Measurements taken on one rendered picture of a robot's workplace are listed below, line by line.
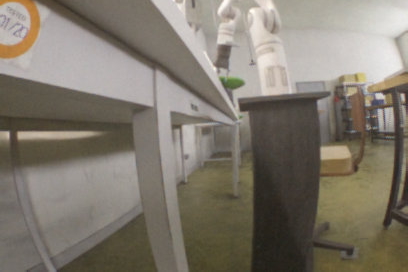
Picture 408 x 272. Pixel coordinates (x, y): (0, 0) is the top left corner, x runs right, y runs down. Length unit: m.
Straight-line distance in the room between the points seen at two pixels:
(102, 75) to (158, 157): 0.12
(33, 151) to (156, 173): 0.92
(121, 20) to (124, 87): 0.07
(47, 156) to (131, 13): 1.03
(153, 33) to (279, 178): 0.41
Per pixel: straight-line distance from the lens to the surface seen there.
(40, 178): 1.10
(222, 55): 0.82
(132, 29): 0.17
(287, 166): 0.45
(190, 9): 0.56
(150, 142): 0.22
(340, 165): 0.77
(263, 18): 0.59
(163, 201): 0.24
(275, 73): 0.50
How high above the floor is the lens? 0.78
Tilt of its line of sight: 4 degrees up
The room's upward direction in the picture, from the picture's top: 4 degrees counter-clockwise
